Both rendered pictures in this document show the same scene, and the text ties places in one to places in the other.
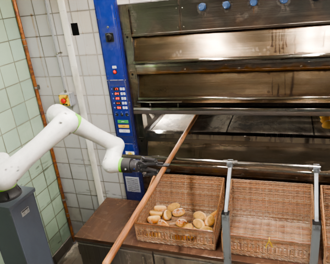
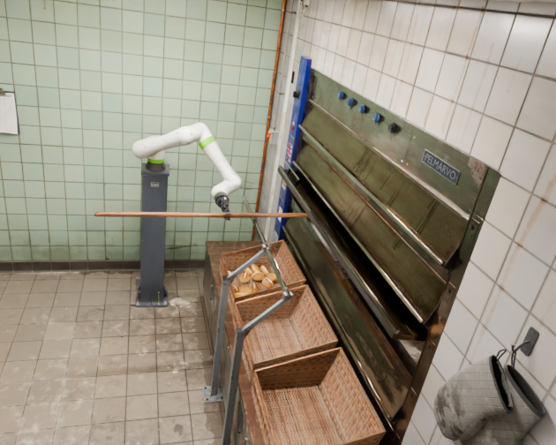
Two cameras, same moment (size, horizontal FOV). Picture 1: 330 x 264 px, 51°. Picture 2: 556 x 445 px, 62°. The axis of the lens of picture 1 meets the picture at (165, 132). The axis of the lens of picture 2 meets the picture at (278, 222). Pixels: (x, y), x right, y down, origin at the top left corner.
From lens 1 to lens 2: 233 cm
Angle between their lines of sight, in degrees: 46
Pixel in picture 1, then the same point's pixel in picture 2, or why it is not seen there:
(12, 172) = (140, 147)
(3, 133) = (218, 137)
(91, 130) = (214, 156)
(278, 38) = (365, 159)
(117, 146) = (228, 182)
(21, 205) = (153, 177)
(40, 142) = (161, 139)
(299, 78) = (365, 214)
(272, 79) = (353, 202)
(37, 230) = (160, 204)
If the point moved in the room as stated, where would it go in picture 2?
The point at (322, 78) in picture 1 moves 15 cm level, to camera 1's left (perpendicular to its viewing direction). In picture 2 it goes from (376, 226) to (355, 214)
